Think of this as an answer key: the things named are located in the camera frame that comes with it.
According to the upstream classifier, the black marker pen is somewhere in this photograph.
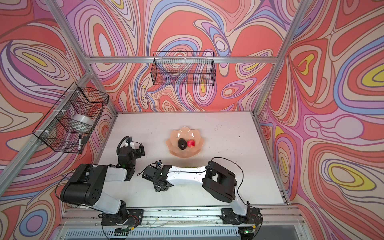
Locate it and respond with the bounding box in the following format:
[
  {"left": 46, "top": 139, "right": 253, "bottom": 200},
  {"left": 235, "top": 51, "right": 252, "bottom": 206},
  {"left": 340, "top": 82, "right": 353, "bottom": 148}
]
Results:
[{"left": 78, "top": 135, "right": 82, "bottom": 153}]

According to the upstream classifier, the back black wire basket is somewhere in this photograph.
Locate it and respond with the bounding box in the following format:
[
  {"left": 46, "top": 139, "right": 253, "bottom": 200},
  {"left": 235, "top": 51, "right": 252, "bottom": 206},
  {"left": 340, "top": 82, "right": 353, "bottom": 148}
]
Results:
[{"left": 151, "top": 51, "right": 216, "bottom": 87}]

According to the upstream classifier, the black wire basket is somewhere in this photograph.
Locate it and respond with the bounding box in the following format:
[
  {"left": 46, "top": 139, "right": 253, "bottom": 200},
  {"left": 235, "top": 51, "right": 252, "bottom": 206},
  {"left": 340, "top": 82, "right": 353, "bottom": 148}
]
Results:
[
  {"left": 33, "top": 83, "right": 109, "bottom": 154},
  {"left": 151, "top": 51, "right": 216, "bottom": 87}
]

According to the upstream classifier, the dark fake avocado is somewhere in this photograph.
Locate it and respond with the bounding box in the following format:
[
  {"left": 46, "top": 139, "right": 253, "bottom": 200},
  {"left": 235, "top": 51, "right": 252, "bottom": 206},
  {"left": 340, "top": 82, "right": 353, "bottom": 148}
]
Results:
[{"left": 178, "top": 138, "right": 187, "bottom": 150}]

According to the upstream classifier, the red fake apple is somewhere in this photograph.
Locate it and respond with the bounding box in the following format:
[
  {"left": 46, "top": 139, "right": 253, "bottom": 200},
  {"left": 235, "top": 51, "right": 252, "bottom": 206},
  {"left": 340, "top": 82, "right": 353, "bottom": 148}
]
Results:
[{"left": 187, "top": 140, "right": 196, "bottom": 148}]

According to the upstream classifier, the aluminium front rail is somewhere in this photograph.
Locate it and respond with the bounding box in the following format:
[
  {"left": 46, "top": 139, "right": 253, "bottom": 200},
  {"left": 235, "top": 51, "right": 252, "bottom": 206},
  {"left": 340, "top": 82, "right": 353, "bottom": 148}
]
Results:
[{"left": 58, "top": 205, "right": 308, "bottom": 230}]

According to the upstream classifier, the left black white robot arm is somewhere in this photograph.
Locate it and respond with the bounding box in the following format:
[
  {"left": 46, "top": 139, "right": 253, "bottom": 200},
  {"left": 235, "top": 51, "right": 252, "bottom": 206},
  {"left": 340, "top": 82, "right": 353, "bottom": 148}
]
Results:
[{"left": 57, "top": 136, "right": 145, "bottom": 226}]

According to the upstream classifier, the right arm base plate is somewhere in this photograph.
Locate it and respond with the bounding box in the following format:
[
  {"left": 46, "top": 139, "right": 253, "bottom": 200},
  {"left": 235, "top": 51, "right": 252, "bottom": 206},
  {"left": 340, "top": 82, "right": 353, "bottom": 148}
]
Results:
[{"left": 220, "top": 207, "right": 263, "bottom": 226}]

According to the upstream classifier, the left black wire basket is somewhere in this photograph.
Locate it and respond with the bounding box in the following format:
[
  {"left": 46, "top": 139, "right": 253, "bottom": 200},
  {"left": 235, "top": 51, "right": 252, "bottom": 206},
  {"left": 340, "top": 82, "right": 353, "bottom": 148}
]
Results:
[{"left": 33, "top": 83, "right": 109, "bottom": 154}]

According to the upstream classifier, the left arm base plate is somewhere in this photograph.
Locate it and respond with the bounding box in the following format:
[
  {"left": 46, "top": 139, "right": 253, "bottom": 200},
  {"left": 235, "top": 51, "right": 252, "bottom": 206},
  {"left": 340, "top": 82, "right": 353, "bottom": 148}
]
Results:
[{"left": 98, "top": 209, "right": 144, "bottom": 227}]

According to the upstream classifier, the pink lotus fruit bowl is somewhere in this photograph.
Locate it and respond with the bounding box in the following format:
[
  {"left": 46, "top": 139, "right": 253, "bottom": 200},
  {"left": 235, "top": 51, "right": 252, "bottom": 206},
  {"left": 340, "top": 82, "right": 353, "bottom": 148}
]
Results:
[{"left": 166, "top": 127, "right": 205, "bottom": 159}]

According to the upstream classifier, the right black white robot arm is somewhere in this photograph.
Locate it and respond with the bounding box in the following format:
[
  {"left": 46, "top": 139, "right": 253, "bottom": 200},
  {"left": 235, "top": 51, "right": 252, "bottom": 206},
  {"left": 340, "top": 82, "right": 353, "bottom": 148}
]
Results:
[{"left": 137, "top": 157, "right": 253, "bottom": 226}]

